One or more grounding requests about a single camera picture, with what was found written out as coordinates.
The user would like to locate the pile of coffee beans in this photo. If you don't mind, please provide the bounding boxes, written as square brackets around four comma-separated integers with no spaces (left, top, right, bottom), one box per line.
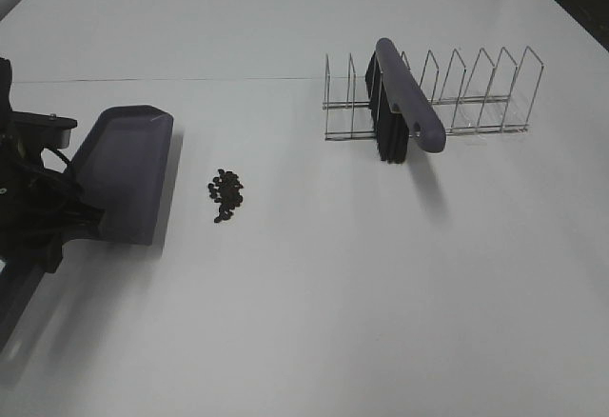
[207,169,244,224]

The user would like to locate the purple plastic dustpan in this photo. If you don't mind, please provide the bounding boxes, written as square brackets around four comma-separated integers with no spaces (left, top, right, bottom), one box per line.
[0,104,175,361]

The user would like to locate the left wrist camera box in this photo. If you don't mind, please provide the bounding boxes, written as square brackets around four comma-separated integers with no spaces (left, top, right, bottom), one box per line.
[11,111,78,150]

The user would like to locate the purple brush black bristles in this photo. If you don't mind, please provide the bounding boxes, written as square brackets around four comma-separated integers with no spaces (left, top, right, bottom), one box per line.
[364,38,446,164]

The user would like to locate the chrome wire dish rack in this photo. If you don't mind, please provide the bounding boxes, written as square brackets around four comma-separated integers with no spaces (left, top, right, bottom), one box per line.
[322,46,545,141]

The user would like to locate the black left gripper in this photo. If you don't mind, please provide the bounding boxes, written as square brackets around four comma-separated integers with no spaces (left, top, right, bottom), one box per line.
[1,58,104,270]

